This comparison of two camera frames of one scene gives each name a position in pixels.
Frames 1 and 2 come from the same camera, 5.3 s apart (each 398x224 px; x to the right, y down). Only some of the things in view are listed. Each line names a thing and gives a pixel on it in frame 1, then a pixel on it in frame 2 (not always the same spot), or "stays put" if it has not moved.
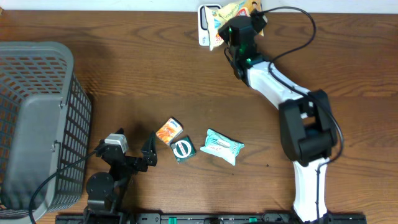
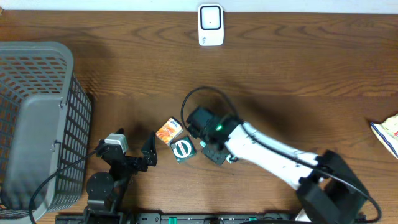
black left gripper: [149, 156] stays put
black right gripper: [224, 29] → [208, 146]
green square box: [183, 149] stays put
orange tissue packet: [170, 130] stays put
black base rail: [206, 218] stays put
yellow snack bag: [216, 17] → [387, 132]
